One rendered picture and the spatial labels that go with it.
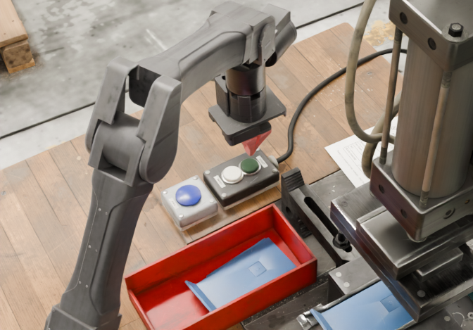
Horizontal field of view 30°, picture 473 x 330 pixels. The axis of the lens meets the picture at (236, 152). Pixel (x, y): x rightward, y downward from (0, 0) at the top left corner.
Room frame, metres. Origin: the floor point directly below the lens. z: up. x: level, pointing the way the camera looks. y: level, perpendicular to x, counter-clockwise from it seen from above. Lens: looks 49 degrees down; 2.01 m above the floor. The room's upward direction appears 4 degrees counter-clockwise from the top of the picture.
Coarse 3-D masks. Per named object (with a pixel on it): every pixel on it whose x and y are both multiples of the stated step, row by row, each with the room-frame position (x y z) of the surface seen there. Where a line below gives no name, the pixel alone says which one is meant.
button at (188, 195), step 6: (186, 186) 0.87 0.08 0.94; (192, 186) 0.87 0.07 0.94; (180, 192) 0.86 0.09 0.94; (186, 192) 0.86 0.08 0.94; (192, 192) 0.86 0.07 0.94; (198, 192) 0.86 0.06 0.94; (180, 198) 0.85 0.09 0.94; (186, 198) 0.85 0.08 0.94; (192, 198) 0.85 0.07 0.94; (198, 198) 0.85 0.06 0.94; (180, 204) 0.84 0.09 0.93; (186, 204) 0.84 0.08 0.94; (192, 204) 0.84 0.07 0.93
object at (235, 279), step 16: (240, 256) 0.75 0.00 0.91; (256, 256) 0.75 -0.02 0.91; (272, 256) 0.75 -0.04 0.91; (224, 272) 0.73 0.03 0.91; (240, 272) 0.73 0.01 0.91; (272, 272) 0.72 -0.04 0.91; (192, 288) 0.69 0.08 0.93; (208, 288) 0.70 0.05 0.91; (224, 288) 0.70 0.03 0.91; (240, 288) 0.70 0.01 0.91; (208, 304) 0.66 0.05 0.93; (224, 304) 0.67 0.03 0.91
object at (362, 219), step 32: (352, 192) 0.68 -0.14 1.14; (352, 224) 0.63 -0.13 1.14; (384, 224) 0.60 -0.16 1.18; (448, 224) 0.59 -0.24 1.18; (384, 256) 0.56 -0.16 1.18; (416, 256) 0.55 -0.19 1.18; (448, 256) 0.57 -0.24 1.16; (416, 288) 0.54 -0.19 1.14; (448, 288) 0.53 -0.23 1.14; (416, 320) 0.51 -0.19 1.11
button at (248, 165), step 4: (244, 160) 0.92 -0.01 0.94; (248, 160) 0.92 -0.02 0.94; (252, 160) 0.92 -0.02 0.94; (256, 160) 0.92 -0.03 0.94; (244, 164) 0.91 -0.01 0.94; (248, 164) 0.91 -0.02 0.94; (252, 164) 0.91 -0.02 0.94; (256, 164) 0.91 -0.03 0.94; (244, 168) 0.90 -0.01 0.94; (248, 168) 0.90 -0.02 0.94; (252, 168) 0.90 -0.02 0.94; (256, 168) 0.90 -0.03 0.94; (248, 172) 0.89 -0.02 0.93; (252, 172) 0.90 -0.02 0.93
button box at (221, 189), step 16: (288, 144) 0.97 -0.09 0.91; (240, 160) 0.93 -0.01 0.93; (272, 160) 0.92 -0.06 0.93; (208, 176) 0.90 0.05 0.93; (256, 176) 0.89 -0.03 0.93; (272, 176) 0.89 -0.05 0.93; (224, 192) 0.86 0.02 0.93; (240, 192) 0.86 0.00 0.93; (256, 192) 0.88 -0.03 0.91; (224, 208) 0.85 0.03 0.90
